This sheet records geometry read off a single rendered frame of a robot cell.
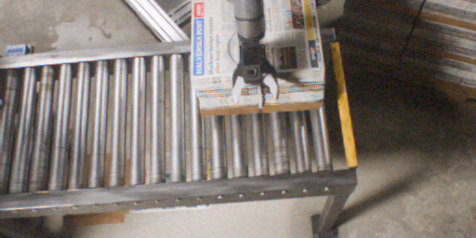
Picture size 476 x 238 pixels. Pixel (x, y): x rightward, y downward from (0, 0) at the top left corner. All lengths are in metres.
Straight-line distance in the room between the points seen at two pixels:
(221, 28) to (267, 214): 1.10
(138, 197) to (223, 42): 0.54
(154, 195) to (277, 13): 0.66
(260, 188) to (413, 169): 1.09
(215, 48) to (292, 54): 0.22
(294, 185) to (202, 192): 0.28
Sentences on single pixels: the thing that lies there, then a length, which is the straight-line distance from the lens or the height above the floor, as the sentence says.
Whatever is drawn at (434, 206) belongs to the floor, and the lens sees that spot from 2.48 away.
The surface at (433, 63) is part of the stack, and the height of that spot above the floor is 0.30.
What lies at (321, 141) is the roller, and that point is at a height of 0.80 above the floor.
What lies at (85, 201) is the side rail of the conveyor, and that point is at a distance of 1.67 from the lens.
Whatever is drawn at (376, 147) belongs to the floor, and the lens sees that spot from 2.50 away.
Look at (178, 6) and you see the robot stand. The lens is 2.59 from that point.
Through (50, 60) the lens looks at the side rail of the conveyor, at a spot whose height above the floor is 0.80.
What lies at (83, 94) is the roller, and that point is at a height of 0.80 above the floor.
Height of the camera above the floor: 2.32
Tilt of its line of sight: 66 degrees down
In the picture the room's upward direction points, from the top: 9 degrees counter-clockwise
